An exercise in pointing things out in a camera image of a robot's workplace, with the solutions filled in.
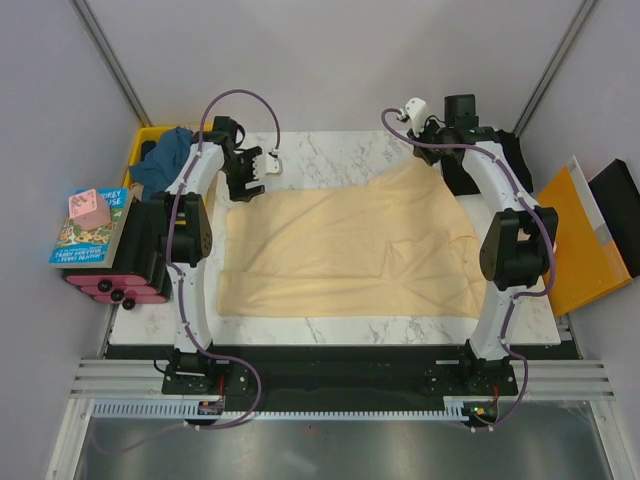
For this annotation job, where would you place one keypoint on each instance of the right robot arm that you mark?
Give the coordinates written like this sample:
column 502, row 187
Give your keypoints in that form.
column 517, row 250

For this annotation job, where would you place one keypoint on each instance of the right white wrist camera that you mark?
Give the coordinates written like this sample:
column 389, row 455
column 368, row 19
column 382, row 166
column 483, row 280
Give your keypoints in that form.
column 416, row 112

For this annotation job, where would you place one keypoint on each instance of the blue t shirt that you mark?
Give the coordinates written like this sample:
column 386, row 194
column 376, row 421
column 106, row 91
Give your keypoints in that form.
column 159, row 167

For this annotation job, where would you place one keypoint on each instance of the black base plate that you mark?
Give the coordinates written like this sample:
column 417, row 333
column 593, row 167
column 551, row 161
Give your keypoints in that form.
column 249, row 356

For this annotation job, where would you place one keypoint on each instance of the orange board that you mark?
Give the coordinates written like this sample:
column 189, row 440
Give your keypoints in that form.
column 585, row 271

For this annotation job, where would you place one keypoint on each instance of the left corner aluminium post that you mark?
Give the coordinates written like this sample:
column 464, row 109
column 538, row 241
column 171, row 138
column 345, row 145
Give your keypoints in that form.
column 103, row 47

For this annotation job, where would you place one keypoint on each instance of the white cable duct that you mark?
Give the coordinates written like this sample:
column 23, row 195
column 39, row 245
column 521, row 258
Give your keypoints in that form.
column 191, row 409

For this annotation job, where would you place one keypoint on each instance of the pink cube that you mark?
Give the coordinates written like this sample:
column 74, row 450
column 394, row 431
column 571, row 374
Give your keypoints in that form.
column 89, row 210

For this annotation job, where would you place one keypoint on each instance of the white strip board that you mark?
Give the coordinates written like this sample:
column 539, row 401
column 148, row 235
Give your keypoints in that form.
column 589, row 204

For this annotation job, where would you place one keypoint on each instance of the corner aluminium post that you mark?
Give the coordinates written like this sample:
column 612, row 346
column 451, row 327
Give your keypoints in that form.
column 103, row 47
column 561, row 53

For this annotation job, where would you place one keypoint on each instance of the blue illustrated book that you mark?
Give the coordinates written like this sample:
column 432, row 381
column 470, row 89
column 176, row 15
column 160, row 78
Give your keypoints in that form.
column 91, row 232

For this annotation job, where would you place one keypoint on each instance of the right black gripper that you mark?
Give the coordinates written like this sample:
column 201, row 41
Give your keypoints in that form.
column 430, row 159

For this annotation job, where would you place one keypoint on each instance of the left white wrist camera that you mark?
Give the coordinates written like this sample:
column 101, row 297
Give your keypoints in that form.
column 272, row 164

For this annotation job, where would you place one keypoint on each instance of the folded black t shirt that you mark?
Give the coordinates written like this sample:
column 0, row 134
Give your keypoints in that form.
column 460, row 183

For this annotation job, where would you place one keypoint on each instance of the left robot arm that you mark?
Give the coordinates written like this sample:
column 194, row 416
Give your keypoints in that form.
column 181, row 225

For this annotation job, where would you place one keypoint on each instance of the right corner aluminium post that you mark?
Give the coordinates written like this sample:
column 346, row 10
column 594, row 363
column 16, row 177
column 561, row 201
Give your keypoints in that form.
column 561, row 53

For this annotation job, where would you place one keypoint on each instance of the aluminium frame rail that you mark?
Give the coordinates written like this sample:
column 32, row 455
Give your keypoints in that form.
column 537, row 379

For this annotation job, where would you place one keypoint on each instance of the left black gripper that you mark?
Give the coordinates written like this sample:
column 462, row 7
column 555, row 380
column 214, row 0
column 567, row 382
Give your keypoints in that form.
column 238, row 191

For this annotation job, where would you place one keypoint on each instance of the cream yellow t shirt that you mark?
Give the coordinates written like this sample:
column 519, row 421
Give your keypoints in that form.
column 399, row 245

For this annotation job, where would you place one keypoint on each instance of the pink black box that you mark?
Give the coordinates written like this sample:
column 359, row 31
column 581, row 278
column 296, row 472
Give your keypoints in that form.
column 138, row 274

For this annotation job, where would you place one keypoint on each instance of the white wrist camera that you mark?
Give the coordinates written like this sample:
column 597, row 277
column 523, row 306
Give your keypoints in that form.
column 272, row 164
column 416, row 112

